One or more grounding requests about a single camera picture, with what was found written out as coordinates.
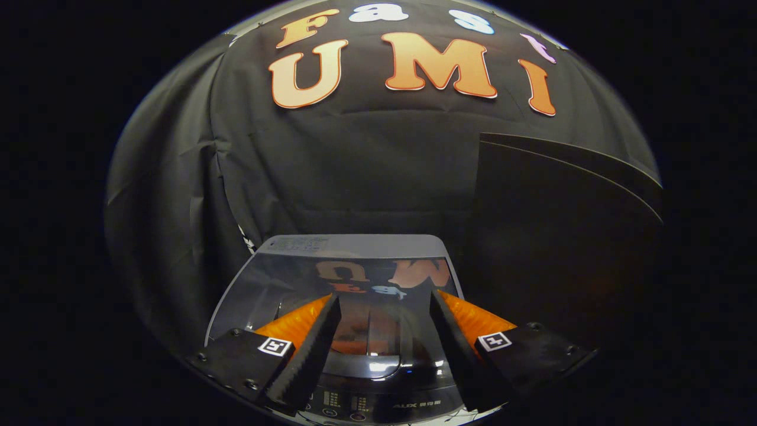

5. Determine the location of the grey top-load washing machine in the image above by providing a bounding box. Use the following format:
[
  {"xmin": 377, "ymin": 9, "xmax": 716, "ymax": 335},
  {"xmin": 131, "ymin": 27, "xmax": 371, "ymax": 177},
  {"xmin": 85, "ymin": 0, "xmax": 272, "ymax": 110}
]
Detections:
[{"xmin": 203, "ymin": 234, "xmax": 481, "ymax": 425}]

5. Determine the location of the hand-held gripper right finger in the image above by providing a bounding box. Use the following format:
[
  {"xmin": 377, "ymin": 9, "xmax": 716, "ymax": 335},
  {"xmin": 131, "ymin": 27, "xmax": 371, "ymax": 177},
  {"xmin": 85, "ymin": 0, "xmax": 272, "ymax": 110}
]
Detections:
[{"xmin": 429, "ymin": 289, "xmax": 596, "ymax": 413}]

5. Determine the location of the washing machine glass lid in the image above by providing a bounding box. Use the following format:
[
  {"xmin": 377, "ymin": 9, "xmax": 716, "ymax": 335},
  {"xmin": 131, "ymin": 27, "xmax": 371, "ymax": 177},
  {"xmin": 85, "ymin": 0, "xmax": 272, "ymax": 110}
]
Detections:
[{"xmin": 206, "ymin": 234, "xmax": 465, "ymax": 380}]

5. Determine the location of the black backdrop cloth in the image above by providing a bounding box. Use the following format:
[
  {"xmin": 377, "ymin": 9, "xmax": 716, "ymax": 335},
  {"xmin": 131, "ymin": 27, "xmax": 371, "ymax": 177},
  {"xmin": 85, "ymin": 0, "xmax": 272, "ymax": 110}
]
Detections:
[{"xmin": 105, "ymin": 0, "xmax": 663, "ymax": 362}]

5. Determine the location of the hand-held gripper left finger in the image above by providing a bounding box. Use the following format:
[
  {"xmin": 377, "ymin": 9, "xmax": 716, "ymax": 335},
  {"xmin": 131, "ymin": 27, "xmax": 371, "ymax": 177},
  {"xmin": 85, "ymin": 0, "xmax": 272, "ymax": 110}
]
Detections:
[{"xmin": 188, "ymin": 293, "xmax": 344, "ymax": 416}]

